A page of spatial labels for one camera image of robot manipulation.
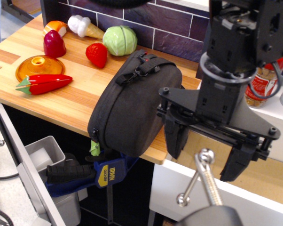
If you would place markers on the toy ice cream cone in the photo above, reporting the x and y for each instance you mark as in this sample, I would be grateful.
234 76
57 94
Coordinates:
83 27

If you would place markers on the orange plastic lid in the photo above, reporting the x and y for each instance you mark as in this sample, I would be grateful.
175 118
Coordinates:
37 65

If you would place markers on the dark red toy fruit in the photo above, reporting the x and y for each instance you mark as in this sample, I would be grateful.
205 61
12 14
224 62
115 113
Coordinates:
54 45

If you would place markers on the metal screw clamp handle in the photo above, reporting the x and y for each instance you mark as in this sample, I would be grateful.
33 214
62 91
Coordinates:
203 160

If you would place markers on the green toy cabbage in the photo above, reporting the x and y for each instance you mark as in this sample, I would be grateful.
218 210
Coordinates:
120 40

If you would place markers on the blue Irwin bar clamp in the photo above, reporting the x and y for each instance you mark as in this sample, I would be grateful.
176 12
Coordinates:
71 177

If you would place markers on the red toy chili pepper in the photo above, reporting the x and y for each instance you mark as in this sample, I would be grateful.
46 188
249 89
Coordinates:
43 83

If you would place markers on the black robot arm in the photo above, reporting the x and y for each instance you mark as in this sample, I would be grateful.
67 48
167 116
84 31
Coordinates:
245 36

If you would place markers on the grey metal bin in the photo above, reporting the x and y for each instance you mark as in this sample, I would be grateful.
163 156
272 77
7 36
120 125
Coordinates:
46 152

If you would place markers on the red toy strawberry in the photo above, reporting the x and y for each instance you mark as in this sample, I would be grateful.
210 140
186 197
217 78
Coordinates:
97 54

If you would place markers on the green zipper pull tab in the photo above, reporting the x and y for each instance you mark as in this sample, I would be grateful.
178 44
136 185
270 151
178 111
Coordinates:
95 149

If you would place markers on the red label nut jar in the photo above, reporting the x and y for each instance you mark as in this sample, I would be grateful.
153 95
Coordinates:
265 84

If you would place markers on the black zipper bag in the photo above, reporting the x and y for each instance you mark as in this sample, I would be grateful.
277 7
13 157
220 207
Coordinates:
125 117

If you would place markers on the orange toy sushi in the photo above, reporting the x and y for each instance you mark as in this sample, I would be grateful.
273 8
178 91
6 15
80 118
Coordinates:
59 26

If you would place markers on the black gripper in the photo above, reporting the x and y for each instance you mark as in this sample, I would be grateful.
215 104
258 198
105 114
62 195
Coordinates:
218 111

